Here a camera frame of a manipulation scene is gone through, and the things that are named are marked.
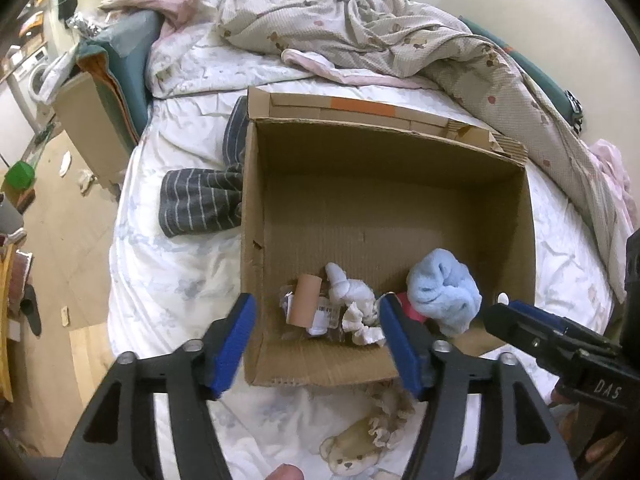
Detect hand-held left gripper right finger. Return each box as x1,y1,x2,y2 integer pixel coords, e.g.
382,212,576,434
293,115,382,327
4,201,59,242
378,294,576,480

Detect person's right hand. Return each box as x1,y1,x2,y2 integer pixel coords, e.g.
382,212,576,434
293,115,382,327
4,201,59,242
582,437,627,465

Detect grey striped garment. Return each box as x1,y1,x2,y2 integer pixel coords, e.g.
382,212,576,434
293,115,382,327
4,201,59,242
159,95,249,239

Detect yellow wooden chair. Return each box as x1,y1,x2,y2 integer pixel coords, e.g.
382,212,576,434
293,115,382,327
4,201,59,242
0,245,22,404

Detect white floral pillow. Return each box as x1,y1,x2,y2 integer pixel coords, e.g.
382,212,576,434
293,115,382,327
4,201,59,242
147,19,313,99

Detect white bear print bed sheet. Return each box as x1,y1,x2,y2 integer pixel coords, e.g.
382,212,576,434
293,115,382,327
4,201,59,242
107,72,620,480

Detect pink soft ball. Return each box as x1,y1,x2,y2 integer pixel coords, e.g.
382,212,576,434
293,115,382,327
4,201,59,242
397,292,431,329

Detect long teal cushion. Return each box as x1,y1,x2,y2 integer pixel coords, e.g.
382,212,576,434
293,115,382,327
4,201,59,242
459,15,585,135

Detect brown cardboard tube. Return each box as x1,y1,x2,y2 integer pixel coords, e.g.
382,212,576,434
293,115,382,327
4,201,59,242
287,274,324,327

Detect white socks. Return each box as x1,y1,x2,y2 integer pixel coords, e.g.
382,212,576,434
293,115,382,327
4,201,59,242
279,262,387,347

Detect pink garment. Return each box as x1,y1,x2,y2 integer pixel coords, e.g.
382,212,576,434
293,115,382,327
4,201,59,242
587,138,634,222

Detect white washing machine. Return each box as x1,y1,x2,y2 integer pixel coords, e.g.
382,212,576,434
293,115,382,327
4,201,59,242
12,49,52,112

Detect beige bear print quilt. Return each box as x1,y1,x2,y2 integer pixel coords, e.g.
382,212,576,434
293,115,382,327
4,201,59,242
217,0,635,306

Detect black slipper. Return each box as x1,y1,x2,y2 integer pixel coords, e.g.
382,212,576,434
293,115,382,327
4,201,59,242
20,284,44,338

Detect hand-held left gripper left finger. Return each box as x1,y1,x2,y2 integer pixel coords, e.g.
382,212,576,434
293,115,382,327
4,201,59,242
57,292,257,480

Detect pink blanket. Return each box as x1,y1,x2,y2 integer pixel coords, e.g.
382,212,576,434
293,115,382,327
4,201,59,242
97,0,222,37

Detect light blue plush toy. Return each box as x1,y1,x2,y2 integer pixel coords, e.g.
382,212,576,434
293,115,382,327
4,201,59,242
407,248,484,337

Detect white plastic bag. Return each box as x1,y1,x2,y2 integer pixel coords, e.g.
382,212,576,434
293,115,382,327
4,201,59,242
37,42,81,102

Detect teal cushion with orange edge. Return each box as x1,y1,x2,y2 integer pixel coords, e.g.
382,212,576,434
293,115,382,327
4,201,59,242
76,10,164,147

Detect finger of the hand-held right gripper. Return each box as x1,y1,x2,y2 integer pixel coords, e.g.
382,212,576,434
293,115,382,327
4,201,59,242
507,300,621,349
482,302,581,376

